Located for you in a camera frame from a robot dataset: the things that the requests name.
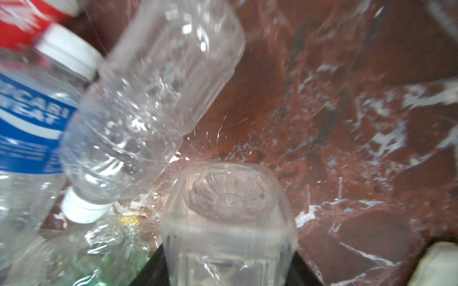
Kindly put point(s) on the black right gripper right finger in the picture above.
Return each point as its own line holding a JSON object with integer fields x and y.
{"x": 300, "y": 274}

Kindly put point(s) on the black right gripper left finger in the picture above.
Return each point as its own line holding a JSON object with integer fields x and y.
{"x": 155, "y": 271}

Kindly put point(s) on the square clear plastic bottle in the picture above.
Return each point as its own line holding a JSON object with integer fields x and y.
{"x": 228, "y": 224}

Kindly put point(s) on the clear unlabelled plastic bottle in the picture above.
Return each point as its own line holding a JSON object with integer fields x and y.
{"x": 160, "y": 79}

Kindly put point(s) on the blue label Pocari bottle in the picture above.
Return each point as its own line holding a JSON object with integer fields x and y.
{"x": 40, "y": 91}

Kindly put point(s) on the orange label Fanta bottle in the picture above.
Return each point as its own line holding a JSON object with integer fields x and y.
{"x": 108, "y": 252}

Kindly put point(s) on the cream rubber glove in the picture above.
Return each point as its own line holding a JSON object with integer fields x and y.
{"x": 437, "y": 267}

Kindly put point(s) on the red label cola bottle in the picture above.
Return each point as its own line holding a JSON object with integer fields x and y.
{"x": 22, "y": 22}

